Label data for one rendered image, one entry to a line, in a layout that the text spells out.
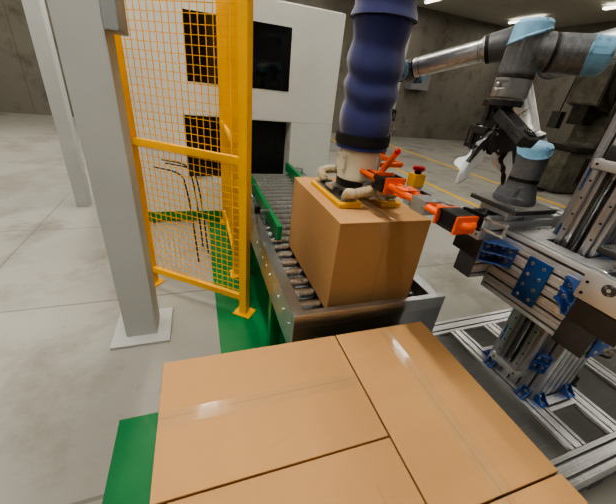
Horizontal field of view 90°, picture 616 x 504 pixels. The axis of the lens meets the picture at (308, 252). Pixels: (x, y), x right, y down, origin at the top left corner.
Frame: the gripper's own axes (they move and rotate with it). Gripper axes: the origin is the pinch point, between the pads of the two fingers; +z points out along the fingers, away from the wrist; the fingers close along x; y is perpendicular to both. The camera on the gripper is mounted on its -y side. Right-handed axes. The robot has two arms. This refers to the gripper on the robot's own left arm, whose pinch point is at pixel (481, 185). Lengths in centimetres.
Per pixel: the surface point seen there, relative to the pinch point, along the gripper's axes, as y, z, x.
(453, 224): -0.4, 10.6, 5.1
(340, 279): 30, 48, 21
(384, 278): 31, 50, 0
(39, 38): 296, -31, 204
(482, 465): -35, 64, 2
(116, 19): 85, -32, 98
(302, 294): 44, 64, 31
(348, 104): 59, -14, 16
